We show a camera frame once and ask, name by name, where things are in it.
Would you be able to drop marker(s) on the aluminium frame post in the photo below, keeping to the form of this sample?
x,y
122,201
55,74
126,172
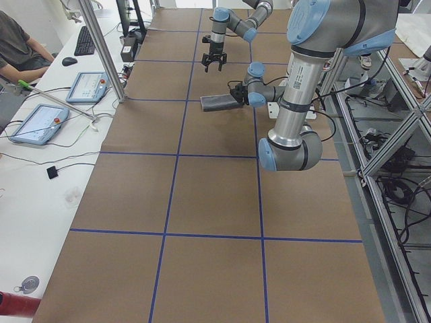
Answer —
x,y
102,48

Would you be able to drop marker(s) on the seated person grey shirt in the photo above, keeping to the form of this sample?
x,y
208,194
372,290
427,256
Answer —
x,y
22,57

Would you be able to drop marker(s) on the black keyboard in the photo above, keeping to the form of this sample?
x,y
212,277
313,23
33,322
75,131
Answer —
x,y
84,45

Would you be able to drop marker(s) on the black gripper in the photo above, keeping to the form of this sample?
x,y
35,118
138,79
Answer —
x,y
214,52
239,95

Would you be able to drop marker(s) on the teach pendant tablet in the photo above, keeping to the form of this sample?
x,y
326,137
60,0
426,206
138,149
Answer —
x,y
88,88
40,125

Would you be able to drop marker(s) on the upper teach pendant tablet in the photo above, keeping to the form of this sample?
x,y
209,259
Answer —
x,y
88,88

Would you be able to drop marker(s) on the red cylinder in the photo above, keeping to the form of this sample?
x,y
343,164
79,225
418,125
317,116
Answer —
x,y
18,305

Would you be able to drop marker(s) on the black computer mouse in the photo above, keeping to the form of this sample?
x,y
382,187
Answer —
x,y
67,61

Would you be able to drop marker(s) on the black box white label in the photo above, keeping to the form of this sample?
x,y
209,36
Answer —
x,y
129,49

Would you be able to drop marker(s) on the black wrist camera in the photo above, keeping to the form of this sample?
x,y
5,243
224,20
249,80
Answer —
x,y
231,84
206,39

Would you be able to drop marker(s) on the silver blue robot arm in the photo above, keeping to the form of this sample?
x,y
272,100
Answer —
x,y
224,19
316,29

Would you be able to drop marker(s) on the small black square pad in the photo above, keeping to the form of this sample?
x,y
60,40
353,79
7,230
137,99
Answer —
x,y
52,172

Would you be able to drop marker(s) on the lower teach pendant tablet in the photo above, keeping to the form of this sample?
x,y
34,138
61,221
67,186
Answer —
x,y
40,125

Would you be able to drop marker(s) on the black monitor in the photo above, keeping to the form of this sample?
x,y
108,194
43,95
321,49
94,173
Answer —
x,y
130,15

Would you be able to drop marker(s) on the round metal tape disc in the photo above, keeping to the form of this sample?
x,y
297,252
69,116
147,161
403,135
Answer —
x,y
28,285

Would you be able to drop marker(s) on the pink and grey towel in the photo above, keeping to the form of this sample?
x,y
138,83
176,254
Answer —
x,y
219,103

